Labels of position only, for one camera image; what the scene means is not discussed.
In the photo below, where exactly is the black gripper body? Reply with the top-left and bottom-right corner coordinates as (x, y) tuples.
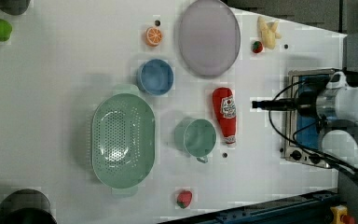
(252, 98), (296, 111)

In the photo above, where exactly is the red plush ketchup bottle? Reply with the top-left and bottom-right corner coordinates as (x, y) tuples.
(213, 88), (237, 147)

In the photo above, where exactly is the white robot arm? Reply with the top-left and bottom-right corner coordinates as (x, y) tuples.
(252, 71), (358, 187)

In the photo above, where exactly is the green oval strainer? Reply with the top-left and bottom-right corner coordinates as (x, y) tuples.
(91, 84), (156, 195)

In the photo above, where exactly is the steel toaster oven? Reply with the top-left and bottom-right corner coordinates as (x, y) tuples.
(282, 69), (336, 169)

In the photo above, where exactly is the small strawberry toy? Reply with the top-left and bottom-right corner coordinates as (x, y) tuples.
(252, 41), (264, 53)

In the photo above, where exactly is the peeled banana toy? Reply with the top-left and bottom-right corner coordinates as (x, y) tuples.
(257, 17), (282, 49)

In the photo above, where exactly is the green mug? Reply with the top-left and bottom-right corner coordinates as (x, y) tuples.
(174, 118), (216, 163)

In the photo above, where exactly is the lilac round plate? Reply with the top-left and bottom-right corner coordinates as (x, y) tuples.
(178, 0), (241, 77)

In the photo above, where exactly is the yellow red clamp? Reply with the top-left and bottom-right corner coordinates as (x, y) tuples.
(330, 205), (356, 224)

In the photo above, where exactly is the blue bowl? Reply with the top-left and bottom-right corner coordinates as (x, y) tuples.
(136, 59), (174, 96)

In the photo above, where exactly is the red strawberry toy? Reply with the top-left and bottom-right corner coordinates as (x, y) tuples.
(176, 190), (192, 209)

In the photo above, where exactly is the orange slice toy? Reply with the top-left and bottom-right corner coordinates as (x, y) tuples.
(145, 27), (163, 47)

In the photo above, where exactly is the black tripod leg lower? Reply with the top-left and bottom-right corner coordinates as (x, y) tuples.
(0, 189), (58, 224)

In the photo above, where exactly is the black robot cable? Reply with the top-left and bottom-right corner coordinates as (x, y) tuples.
(268, 78), (358, 178)

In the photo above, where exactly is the blue metal frame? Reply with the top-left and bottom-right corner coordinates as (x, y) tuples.
(160, 190), (340, 224)

